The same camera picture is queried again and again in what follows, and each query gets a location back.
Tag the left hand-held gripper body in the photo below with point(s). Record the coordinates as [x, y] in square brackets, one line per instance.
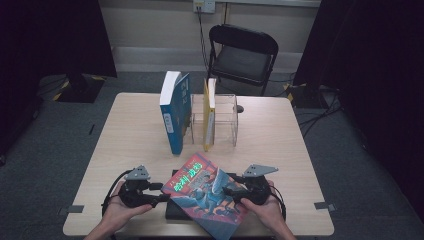
[133, 195]

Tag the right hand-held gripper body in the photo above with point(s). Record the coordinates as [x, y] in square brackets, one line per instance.
[258, 190]

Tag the black book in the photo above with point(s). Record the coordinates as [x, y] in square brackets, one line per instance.
[175, 211]

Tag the red illustrated book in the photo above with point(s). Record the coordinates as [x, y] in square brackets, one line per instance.
[203, 196]

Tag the clear acrylic book organizer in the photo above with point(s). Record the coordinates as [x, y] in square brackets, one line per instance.
[226, 120]

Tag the thick blue book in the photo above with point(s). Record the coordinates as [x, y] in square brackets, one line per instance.
[175, 116]

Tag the yellow book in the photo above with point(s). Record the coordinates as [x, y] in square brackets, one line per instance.
[209, 116]

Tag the person's left hand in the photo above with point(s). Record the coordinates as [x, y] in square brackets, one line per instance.
[121, 215]

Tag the person's right hand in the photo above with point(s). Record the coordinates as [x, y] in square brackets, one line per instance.
[265, 213]

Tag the grey tape strip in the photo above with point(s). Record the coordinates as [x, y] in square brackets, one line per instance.
[324, 206]
[71, 210]

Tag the black stand base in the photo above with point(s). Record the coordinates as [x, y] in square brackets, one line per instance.
[301, 95]
[80, 88]

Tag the black folding chair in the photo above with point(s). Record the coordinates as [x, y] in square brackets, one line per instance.
[241, 60]

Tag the black curtain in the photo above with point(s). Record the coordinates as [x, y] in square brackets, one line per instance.
[50, 40]
[376, 66]

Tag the white wall socket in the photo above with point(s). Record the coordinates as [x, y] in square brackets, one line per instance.
[204, 6]

